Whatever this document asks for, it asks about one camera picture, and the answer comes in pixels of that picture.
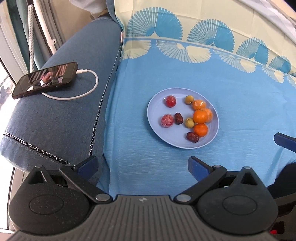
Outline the dark red jujube date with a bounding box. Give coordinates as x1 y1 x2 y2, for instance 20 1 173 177
186 132 200 143

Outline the orange tangerine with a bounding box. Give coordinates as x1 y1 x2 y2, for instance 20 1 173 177
193 109 208 124
192 99 207 111
204 108 213 123
193 123 208 137

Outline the red candy fruit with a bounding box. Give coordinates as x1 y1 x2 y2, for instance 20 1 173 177
161 114 174 128

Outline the blue denim sofa armrest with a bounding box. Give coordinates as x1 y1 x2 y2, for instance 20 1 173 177
1 16 121 185

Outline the orange tangerine front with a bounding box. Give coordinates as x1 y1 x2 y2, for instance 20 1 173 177
193 123 208 137

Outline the green-yellow small fruit lower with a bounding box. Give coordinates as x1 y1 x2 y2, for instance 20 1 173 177
185 118 195 128

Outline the green-yellow small fruit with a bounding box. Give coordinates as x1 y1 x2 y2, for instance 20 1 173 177
185 118 195 128
184 95 194 105

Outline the wrapped orange tangerine back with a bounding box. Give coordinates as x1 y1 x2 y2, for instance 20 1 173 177
192 99 207 111

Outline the blue fan-pattern cloth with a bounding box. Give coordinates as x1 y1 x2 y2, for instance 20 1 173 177
98 1 295 196

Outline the dark red date on plate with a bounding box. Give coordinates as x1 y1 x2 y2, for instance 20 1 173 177
174 113 184 125

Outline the green-yellow small fruit upper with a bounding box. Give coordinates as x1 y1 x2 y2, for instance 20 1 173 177
184 95 194 105

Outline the black smartphone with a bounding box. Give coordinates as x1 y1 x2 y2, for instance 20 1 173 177
11 62 78 99

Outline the red wrapped fruit on plate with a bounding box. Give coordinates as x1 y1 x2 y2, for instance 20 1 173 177
165 95 177 108

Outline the white floor lamp pole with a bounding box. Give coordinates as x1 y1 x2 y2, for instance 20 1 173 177
27 1 57 72

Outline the white charging cable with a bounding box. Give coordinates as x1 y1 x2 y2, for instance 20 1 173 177
41 68 99 102

